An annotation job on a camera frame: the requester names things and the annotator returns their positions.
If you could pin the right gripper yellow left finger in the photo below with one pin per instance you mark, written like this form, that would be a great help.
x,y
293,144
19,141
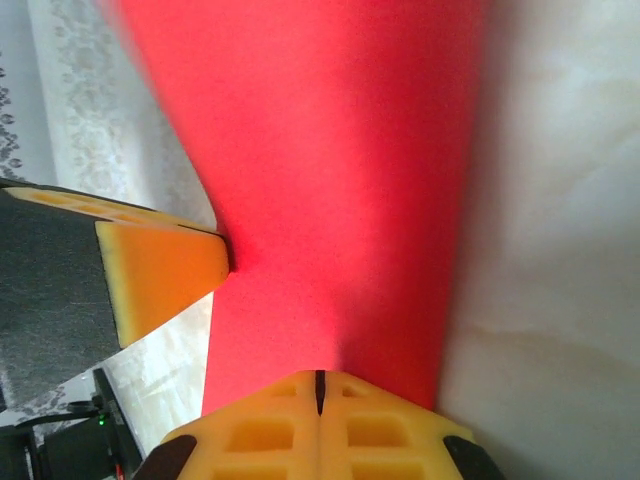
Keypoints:
x,y
250,440

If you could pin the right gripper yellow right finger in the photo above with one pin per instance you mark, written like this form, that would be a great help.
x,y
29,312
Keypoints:
x,y
395,440

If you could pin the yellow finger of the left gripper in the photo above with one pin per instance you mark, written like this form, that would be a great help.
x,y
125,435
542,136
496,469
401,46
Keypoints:
x,y
160,270

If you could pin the red square paper sheet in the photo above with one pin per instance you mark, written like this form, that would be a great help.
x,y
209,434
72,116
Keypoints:
x,y
325,175

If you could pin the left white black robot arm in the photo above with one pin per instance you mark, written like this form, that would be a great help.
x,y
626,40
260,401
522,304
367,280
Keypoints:
x,y
70,450

